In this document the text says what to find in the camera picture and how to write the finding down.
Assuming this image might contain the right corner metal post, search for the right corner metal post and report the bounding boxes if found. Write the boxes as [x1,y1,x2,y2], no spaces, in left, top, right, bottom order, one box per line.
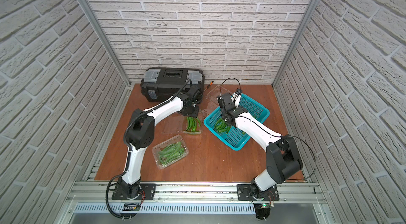
[272,0,320,87]

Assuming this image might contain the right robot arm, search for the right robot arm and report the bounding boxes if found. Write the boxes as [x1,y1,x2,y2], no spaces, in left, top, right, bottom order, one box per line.
[217,93,303,200]

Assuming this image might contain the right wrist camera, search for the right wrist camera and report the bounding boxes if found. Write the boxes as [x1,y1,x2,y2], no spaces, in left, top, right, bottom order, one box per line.
[233,88,242,102]

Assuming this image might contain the clear clamshell container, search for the clear clamshell container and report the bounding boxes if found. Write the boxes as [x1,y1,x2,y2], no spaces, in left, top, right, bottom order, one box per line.
[152,135,189,170]
[163,110,206,135]
[206,85,233,105]

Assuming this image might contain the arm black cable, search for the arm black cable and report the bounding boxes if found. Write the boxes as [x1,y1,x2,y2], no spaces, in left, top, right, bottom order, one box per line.
[105,176,131,219]
[285,135,317,180]

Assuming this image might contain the left corner metal post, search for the left corner metal post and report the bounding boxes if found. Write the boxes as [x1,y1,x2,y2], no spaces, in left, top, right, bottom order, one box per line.
[77,0,131,88]

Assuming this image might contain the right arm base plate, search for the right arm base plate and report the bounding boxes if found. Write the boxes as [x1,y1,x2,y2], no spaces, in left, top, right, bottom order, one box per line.
[236,184,280,202]

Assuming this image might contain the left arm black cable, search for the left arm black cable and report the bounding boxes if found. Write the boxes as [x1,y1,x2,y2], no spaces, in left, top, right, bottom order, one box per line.
[105,176,131,219]

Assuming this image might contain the corner metal post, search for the corner metal post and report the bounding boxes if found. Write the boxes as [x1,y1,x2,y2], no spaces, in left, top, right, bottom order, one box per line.
[272,0,320,87]
[77,0,131,88]

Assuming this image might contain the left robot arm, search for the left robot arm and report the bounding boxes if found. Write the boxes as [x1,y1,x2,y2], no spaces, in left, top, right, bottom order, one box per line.
[117,85,203,199]

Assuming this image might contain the aluminium front rail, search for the aluminium front rail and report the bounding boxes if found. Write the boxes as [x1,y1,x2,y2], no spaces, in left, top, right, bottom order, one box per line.
[67,181,327,204]

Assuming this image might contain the clear clamshell front container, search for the clear clamshell front container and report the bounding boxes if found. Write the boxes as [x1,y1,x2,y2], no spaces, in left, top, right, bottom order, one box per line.
[152,135,189,170]

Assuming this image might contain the black plastic toolbox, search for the black plastic toolbox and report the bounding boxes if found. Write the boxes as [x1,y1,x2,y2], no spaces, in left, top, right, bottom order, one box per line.
[140,67,205,102]

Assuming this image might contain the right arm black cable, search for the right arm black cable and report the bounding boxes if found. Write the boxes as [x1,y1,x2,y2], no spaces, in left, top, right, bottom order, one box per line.
[285,135,317,180]

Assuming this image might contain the teal plastic basket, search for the teal plastic basket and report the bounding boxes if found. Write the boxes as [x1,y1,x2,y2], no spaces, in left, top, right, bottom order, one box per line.
[204,94,270,151]

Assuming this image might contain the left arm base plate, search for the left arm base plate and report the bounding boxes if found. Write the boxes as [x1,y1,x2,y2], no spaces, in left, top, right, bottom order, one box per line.
[112,183,157,201]

